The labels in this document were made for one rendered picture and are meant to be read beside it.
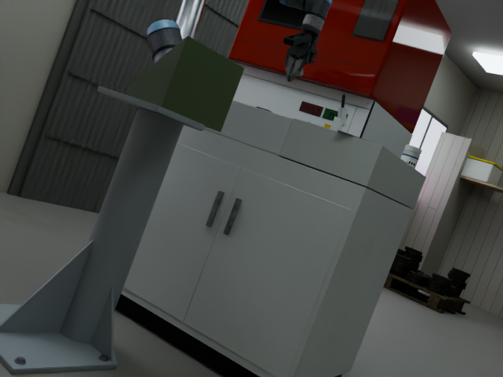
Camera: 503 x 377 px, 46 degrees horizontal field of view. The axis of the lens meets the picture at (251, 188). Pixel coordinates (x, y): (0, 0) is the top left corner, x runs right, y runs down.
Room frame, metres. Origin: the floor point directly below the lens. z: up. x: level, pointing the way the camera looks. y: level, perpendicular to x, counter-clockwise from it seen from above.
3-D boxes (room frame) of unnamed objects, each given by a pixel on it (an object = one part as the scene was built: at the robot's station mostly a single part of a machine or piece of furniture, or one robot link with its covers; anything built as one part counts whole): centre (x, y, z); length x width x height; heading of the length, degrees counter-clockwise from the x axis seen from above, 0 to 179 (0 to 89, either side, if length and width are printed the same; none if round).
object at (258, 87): (2.88, -0.03, 1.02); 0.81 x 0.03 x 0.40; 60
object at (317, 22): (2.23, 0.01, 1.33); 0.08 x 0.08 x 0.05
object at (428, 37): (3.15, -0.18, 1.52); 0.81 x 0.75 x 0.60; 60
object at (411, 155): (2.47, -0.57, 1.01); 0.07 x 0.07 x 0.10
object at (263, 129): (2.31, 0.16, 0.89); 0.55 x 0.09 x 0.14; 60
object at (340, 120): (2.37, -0.23, 1.03); 0.06 x 0.04 x 0.13; 150
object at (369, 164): (2.31, -0.36, 0.89); 0.62 x 0.35 x 0.14; 150
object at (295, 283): (2.46, -0.09, 0.41); 0.96 x 0.64 x 0.82; 60
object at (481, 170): (8.38, -2.91, 1.80); 0.53 x 0.45 x 0.29; 51
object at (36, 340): (1.89, 0.43, 0.41); 0.51 x 0.44 x 0.82; 141
